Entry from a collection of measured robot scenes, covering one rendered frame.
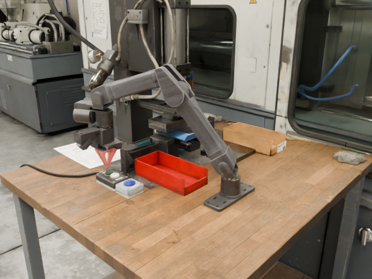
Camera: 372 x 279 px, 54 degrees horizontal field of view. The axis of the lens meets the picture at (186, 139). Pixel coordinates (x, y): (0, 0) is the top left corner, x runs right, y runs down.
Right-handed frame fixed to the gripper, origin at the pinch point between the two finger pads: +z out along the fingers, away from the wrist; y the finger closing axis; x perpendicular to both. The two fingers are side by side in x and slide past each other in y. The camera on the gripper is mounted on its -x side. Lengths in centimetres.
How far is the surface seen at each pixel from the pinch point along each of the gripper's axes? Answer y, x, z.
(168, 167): 8.3, 21.7, 5.5
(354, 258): 62, 92, 59
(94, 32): -163, 107, -29
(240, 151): 21, 50, 4
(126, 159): -0.4, 8.7, 0.8
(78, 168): -17.3, -1.4, 6.9
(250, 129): 13, 70, 1
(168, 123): 2.5, 27.1, -9.6
